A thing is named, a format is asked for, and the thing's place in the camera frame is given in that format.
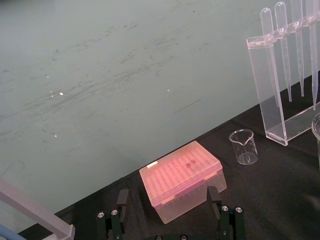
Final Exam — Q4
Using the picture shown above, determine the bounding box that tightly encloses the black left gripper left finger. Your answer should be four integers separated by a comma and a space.
96, 188, 130, 240

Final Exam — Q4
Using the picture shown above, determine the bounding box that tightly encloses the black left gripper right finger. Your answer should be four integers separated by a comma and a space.
206, 185, 247, 240

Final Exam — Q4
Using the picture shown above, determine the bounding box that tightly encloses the black table cloth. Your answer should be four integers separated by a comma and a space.
17, 81, 320, 240

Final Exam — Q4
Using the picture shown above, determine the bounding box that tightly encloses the pink pipette tip box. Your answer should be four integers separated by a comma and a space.
138, 140, 228, 225

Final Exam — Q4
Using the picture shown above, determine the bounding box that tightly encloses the small clear glass beaker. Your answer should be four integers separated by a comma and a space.
229, 128, 259, 166

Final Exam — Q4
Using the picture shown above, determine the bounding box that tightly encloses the frosted clear plastic stand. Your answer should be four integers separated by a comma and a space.
0, 177, 76, 240

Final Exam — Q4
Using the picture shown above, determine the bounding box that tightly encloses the blue tube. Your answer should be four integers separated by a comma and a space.
0, 223, 20, 240

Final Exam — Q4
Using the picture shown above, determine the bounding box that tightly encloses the large clear glass beaker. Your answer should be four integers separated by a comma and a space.
311, 112, 320, 177

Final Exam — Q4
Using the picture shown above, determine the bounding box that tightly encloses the clear acrylic pipette rack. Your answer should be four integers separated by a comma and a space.
246, 14, 320, 147

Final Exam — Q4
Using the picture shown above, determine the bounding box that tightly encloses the clear plastic transfer pipette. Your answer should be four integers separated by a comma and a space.
289, 0, 305, 98
274, 1, 293, 103
305, 0, 320, 111
259, 7, 281, 108

